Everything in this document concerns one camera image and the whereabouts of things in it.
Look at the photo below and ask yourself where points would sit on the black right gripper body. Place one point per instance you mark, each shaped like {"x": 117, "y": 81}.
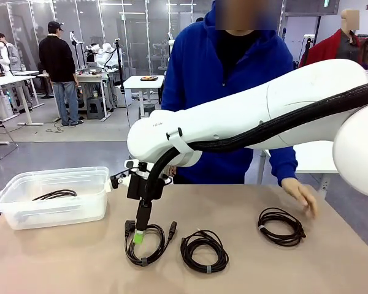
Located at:
{"x": 144, "y": 186}

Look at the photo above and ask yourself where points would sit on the person's left forearm blue sleeve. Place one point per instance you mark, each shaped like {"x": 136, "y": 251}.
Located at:
{"x": 283, "y": 165}

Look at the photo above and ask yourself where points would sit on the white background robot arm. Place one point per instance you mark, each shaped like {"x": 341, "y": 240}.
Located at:
{"x": 4, "y": 61}

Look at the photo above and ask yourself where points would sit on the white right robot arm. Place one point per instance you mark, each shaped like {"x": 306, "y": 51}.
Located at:
{"x": 233, "y": 116}

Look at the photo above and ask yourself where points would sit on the person's right hand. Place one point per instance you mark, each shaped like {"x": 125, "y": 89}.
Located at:
{"x": 171, "y": 172}

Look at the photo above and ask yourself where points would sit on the person's left hand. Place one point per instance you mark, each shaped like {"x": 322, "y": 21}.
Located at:
{"x": 299, "y": 193}

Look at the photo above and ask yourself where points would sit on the clear plastic storage box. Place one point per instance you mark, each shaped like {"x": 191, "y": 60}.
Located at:
{"x": 64, "y": 214}

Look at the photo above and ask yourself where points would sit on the gray step stool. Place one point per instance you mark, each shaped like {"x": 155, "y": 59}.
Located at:
{"x": 95, "y": 107}

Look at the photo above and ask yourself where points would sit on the small white square table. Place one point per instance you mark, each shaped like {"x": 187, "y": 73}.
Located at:
{"x": 135, "y": 82}

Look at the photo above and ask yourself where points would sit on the black tray with food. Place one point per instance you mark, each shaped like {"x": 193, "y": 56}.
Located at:
{"x": 148, "y": 78}

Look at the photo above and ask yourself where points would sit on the gray workbench desk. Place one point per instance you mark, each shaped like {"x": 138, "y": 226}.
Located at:
{"x": 89, "y": 78}

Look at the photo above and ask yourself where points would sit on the person in blue hoodie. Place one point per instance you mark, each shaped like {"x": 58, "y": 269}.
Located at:
{"x": 202, "y": 76}

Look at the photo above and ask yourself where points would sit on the small white background robot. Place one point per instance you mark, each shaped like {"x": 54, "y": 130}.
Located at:
{"x": 107, "y": 52}

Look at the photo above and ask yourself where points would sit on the man in black jacket jeans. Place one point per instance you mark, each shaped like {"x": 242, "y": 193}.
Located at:
{"x": 56, "y": 61}

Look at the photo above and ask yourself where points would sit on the white device on stand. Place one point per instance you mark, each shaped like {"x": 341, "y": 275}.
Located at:
{"x": 74, "y": 38}

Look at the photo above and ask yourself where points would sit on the white rounded table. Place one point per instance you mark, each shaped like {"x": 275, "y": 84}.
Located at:
{"x": 316, "y": 159}

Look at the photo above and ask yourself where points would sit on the long white table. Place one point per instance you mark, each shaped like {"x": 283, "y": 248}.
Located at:
{"x": 6, "y": 80}

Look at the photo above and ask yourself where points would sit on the person in gray hoodie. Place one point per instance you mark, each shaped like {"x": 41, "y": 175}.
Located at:
{"x": 12, "y": 58}

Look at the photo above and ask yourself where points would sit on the black tripod pole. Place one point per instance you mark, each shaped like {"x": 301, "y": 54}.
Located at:
{"x": 307, "y": 49}

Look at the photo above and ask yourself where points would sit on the red shawl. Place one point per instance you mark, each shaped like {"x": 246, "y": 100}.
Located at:
{"x": 325, "y": 49}

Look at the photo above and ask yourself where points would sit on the mannequin in dark clothes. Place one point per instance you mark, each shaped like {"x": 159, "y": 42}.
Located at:
{"x": 346, "y": 46}

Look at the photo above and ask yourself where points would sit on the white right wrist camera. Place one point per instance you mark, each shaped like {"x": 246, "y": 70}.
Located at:
{"x": 122, "y": 183}

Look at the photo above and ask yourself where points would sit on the black camera stand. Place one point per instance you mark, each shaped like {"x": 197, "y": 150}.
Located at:
{"x": 119, "y": 67}

